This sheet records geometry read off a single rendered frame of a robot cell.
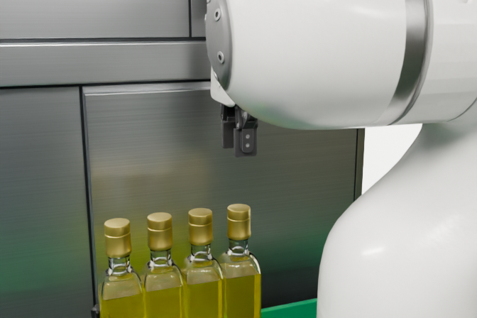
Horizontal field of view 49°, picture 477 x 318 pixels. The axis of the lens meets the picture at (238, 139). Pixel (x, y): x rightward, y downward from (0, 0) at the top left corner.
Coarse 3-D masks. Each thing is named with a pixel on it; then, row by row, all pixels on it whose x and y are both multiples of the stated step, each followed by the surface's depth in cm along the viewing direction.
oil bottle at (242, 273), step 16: (224, 256) 77; (240, 256) 76; (224, 272) 75; (240, 272) 75; (256, 272) 76; (224, 288) 76; (240, 288) 76; (256, 288) 77; (224, 304) 76; (240, 304) 76; (256, 304) 77
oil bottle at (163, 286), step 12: (144, 264) 75; (168, 264) 73; (144, 276) 72; (156, 276) 72; (168, 276) 72; (180, 276) 73; (144, 288) 72; (156, 288) 72; (168, 288) 72; (180, 288) 73; (144, 300) 72; (156, 300) 72; (168, 300) 73; (180, 300) 73; (156, 312) 72; (168, 312) 73; (180, 312) 74
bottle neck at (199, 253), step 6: (192, 246) 74; (198, 246) 74; (204, 246) 74; (210, 246) 75; (192, 252) 75; (198, 252) 74; (204, 252) 74; (210, 252) 75; (192, 258) 75; (198, 258) 74; (204, 258) 74
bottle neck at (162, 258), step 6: (150, 252) 73; (156, 252) 72; (162, 252) 72; (168, 252) 73; (150, 258) 73; (156, 258) 72; (162, 258) 72; (168, 258) 73; (156, 264) 73; (162, 264) 73
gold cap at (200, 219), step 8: (200, 208) 76; (192, 216) 73; (200, 216) 73; (208, 216) 73; (192, 224) 73; (200, 224) 73; (208, 224) 73; (192, 232) 73; (200, 232) 73; (208, 232) 74; (192, 240) 74; (200, 240) 73; (208, 240) 74
